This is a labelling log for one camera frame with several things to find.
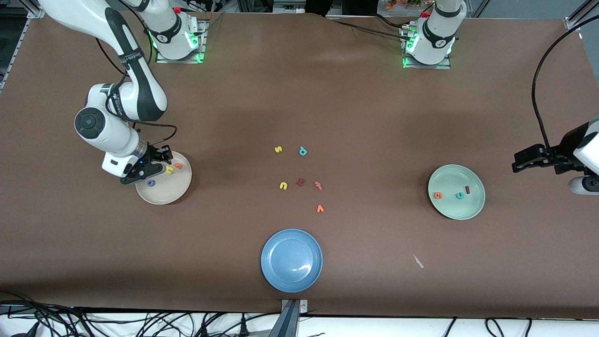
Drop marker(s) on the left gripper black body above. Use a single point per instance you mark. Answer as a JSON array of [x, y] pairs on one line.
[[563, 150]]

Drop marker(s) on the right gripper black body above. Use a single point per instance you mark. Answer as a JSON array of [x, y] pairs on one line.
[[153, 154]]

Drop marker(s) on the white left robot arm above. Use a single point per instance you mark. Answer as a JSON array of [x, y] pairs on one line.
[[437, 47]]

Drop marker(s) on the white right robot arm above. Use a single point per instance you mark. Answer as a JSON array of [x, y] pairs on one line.
[[107, 131]]

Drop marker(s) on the beige brown plate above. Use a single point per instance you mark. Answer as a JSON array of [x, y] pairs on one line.
[[173, 192]]

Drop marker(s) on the green plate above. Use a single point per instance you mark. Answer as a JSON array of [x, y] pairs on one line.
[[456, 208]]

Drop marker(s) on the white tape scrap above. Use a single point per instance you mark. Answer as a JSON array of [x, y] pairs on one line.
[[418, 262]]

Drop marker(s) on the blue plate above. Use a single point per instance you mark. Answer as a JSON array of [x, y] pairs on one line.
[[291, 260]]

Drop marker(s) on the black power plug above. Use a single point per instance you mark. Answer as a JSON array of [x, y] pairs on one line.
[[243, 330], [203, 331]]

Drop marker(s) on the orange decoration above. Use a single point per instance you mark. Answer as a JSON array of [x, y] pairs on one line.
[[402, 3]]

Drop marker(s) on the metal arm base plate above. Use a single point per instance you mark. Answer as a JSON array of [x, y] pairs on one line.
[[204, 42], [444, 66]]

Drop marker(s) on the aluminium frame profile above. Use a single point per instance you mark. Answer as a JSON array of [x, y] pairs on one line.
[[574, 22]]

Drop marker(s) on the grey metal camera mount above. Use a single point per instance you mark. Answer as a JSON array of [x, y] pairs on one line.
[[290, 323]]

